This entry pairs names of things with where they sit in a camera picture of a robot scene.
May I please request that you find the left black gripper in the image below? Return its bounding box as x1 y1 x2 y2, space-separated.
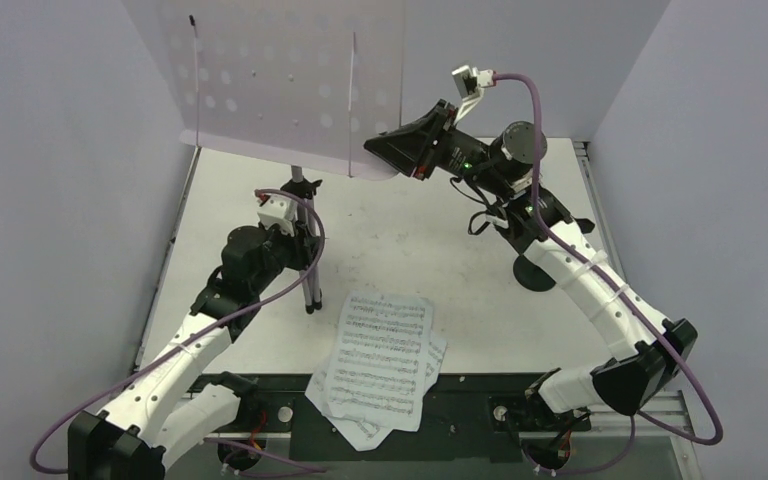
251 218 321 293

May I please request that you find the lilac perforated music stand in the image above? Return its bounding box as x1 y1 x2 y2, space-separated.
155 0 406 315

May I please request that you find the black microphone desk stand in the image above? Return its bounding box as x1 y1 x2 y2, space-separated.
512 256 556 292

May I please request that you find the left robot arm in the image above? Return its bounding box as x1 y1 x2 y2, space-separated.
67 190 324 479

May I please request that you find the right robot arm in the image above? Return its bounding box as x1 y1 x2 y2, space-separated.
363 100 698 429

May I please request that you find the top sheet music page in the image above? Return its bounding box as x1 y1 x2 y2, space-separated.
324 290 433 432

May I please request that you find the sheet music page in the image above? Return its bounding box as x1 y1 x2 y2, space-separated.
324 290 433 432
305 331 448 452

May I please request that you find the lower sheet music page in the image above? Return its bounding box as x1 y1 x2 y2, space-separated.
305 331 448 452

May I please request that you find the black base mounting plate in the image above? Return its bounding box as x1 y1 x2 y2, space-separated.
218 374 629 468

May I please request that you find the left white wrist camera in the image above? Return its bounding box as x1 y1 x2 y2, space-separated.
257 195 298 237

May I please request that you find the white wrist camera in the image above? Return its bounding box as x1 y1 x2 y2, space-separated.
451 65 496 124
257 195 298 237

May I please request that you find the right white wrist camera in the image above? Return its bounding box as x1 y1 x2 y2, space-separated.
451 65 496 124

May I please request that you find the aluminium rail frame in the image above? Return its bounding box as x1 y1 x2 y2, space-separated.
164 375 692 479

